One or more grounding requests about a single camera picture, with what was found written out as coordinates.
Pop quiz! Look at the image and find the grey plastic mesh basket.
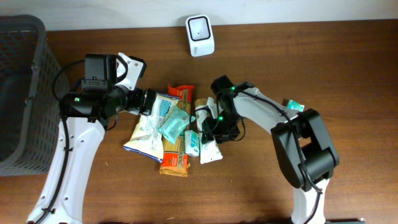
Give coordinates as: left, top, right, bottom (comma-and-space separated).
1, 15, 69, 177

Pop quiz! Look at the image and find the small teal white tissue pack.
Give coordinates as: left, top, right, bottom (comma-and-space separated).
184, 130, 200, 157

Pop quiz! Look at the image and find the teal kleenex tissue pack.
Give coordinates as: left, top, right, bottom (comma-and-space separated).
286, 100, 305, 112

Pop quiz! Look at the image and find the orange spaghetti packet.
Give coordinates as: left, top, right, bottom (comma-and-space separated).
159, 85, 194, 177

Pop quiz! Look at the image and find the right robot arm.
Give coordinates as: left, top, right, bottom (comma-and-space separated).
201, 75, 340, 223

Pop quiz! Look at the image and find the white barcode scanner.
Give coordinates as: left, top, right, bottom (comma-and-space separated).
185, 15, 215, 57

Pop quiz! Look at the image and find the teal wipes packet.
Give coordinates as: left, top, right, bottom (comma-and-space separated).
158, 105, 195, 144

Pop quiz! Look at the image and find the white tube with cork cap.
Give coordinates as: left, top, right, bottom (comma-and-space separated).
195, 98, 223, 164

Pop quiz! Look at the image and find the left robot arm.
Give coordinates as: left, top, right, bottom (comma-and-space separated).
27, 53, 156, 223

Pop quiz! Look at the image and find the white blue snack bag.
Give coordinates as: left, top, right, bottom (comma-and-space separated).
123, 93, 179, 163

